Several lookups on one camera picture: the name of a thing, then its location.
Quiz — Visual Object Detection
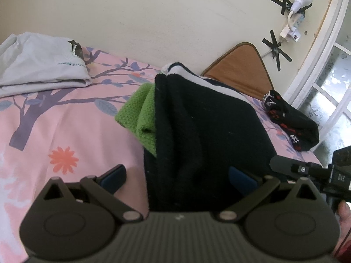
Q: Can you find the black green white knit sweater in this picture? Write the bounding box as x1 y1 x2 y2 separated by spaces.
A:
115 62 276 212

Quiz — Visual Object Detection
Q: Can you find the person right hand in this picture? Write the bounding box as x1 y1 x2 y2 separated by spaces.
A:
334 201 351 263

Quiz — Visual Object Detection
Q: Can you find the black red patterned folded garment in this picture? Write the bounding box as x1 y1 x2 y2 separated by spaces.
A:
263 90 319 151

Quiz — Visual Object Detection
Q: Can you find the pink floral bed sheet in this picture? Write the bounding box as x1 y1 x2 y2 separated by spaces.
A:
0 44 324 263

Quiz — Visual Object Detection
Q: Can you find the brown cushion pad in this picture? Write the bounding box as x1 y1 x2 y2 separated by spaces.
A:
202 42 274 100

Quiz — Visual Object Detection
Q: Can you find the folded grey white t-shirt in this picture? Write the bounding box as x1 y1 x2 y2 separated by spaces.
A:
1 32 92 97

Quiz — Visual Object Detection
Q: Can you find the white power strip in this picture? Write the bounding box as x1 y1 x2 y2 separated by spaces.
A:
280 12 304 42

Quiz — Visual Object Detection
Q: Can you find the upper black tape cross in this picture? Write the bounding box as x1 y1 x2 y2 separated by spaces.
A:
269 0 313 15

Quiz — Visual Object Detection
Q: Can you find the black tape cross on wall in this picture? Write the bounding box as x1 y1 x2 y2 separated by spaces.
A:
262 30 293 71

